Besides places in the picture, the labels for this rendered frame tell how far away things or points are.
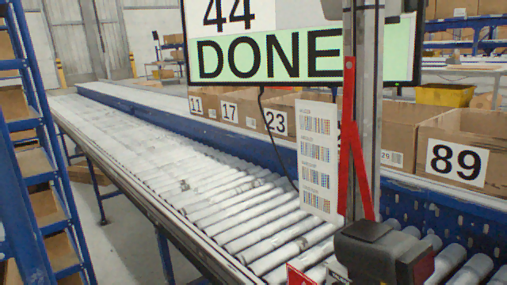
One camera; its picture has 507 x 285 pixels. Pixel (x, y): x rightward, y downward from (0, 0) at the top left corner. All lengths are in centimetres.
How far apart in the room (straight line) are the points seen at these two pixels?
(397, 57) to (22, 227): 56
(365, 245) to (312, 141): 18
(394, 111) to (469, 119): 28
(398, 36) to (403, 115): 93
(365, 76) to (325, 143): 12
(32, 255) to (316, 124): 42
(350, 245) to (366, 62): 24
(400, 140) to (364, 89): 72
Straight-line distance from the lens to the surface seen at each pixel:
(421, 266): 46
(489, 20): 577
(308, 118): 54
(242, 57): 70
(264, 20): 67
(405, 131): 116
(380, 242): 46
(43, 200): 159
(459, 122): 139
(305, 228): 115
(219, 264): 103
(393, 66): 58
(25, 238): 51
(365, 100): 47
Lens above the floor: 134
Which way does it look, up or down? 18 degrees down
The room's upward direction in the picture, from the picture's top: 5 degrees counter-clockwise
